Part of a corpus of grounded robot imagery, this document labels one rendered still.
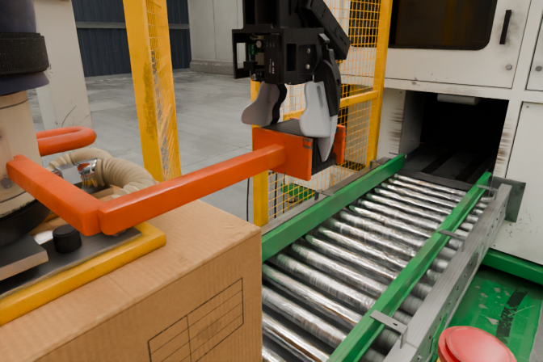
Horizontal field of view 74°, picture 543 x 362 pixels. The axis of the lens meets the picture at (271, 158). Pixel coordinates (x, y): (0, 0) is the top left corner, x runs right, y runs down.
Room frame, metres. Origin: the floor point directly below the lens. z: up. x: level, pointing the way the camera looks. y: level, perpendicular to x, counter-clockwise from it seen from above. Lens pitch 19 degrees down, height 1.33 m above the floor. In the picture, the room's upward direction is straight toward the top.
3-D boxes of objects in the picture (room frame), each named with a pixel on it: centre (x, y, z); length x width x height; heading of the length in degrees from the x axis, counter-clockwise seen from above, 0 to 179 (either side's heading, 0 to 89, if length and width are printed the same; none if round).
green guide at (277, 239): (1.49, -0.25, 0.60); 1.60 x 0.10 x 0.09; 139
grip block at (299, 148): (0.44, -0.04, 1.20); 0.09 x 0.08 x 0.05; 50
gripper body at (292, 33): (0.41, -0.01, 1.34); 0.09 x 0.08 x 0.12; 140
